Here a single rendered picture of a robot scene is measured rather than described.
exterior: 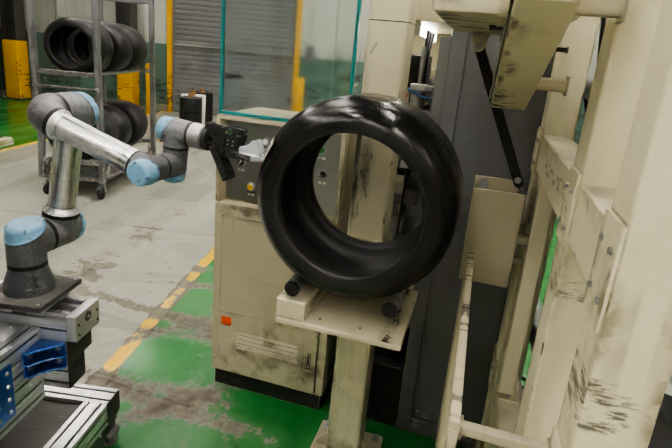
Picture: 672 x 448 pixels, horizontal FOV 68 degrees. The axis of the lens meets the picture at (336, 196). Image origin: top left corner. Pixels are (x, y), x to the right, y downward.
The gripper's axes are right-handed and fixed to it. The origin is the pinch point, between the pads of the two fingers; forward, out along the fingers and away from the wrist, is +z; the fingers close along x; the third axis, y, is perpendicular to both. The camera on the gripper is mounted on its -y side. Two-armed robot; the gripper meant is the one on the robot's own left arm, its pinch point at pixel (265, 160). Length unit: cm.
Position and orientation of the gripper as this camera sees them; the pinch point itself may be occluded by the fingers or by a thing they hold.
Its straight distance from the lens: 147.5
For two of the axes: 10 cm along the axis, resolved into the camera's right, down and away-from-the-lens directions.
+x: 2.9, -2.4, 9.3
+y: 1.8, -9.4, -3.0
